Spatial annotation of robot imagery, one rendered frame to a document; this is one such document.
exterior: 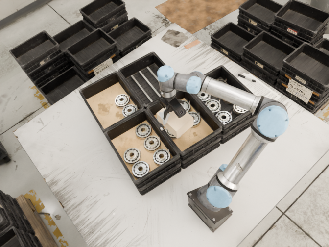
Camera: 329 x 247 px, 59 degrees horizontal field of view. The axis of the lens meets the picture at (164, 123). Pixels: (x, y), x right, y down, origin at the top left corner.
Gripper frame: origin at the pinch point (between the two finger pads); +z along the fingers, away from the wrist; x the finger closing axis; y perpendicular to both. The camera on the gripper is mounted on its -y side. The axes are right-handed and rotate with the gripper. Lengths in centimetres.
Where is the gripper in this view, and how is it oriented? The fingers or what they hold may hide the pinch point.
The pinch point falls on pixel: (175, 117)
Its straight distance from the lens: 155.3
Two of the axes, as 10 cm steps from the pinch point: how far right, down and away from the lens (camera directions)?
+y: -6.5, -6.0, 4.7
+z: 1.1, 5.3, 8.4
